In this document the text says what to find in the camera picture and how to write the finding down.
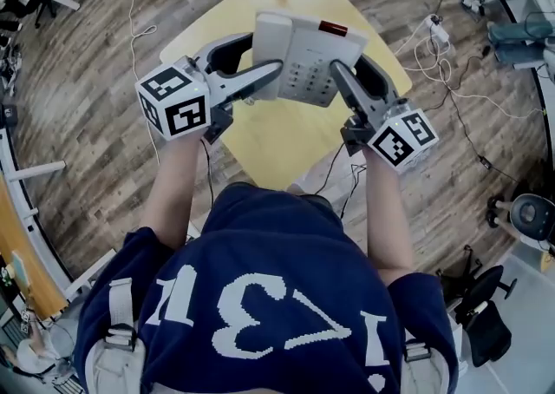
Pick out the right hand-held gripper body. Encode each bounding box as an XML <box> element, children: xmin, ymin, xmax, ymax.
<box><xmin>339</xmin><ymin>98</ymin><xmax>440</xmax><ymax>167</ymax></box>

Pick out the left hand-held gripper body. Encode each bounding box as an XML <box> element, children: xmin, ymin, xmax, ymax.
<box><xmin>134</xmin><ymin>56</ymin><xmax>236</xmax><ymax>144</ymax></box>

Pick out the white desk telephone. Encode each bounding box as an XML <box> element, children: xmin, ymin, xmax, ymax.
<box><xmin>252</xmin><ymin>10</ymin><xmax>369</xmax><ymax>108</ymax></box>

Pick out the person's left forearm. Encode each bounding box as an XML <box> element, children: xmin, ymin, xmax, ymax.
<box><xmin>139</xmin><ymin>135</ymin><xmax>210</xmax><ymax>251</ymax></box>

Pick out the person's right forearm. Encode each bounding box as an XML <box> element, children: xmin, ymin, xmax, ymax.
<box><xmin>362</xmin><ymin>153</ymin><xmax>416</xmax><ymax>286</ymax></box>

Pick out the wooden desk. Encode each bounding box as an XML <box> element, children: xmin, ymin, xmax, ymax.
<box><xmin>0</xmin><ymin>174</ymin><xmax>69</xmax><ymax>320</ymax></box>

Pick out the yellow table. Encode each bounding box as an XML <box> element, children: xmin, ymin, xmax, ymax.
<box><xmin>159</xmin><ymin>0</ymin><xmax>413</xmax><ymax>191</ymax></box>

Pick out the white power strip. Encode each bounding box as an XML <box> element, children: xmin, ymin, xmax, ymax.
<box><xmin>423</xmin><ymin>13</ymin><xmax>452</xmax><ymax>44</ymax></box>

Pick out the round grey fan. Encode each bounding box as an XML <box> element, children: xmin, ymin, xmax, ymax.
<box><xmin>509</xmin><ymin>192</ymin><xmax>555</xmax><ymax>242</ymax></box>

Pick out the navy printed shirt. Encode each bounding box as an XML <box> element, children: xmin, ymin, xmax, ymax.
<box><xmin>72</xmin><ymin>181</ymin><xmax>460</xmax><ymax>394</ymax></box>

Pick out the black office chair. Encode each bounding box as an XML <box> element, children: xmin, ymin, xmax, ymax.
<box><xmin>435</xmin><ymin>244</ymin><xmax>519</xmax><ymax>369</ymax></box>

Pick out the tangled white cable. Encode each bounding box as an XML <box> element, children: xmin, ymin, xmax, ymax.
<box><xmin>393</xmin><ymin>21</ymin><xmax>545</xmax><ymax>120</ymax></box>

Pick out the black floor cable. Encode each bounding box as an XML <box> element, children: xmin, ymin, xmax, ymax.
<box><xmin>433</xmin><ymin>0</ymin><xmax>528</xmax><ymax>183</ymax></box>

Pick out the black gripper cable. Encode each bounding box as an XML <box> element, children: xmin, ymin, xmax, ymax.
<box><xmin>312</xmin><ymin>143</ymin><xmax>348</xmax><ymax>194</ymax></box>
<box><xmin>198</xmin><ymin>139</ymin><xmax>217</xmax><ymax>207</ymax></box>

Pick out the long white cable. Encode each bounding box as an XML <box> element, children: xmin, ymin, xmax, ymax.
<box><xmin>128</xmin><ymin>0</ymin><xmax>161</xmax><ymax>166</ymax></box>

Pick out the white backpack strap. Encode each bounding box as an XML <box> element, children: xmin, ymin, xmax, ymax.
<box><xmin>402</xmin><ymin>337</ymin><xmax>453</xmax><ymax>394</ymax></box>
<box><xmin>84</xmin><ymin>277</ymin><xmax>147</xmax><ymax>394</ymax></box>

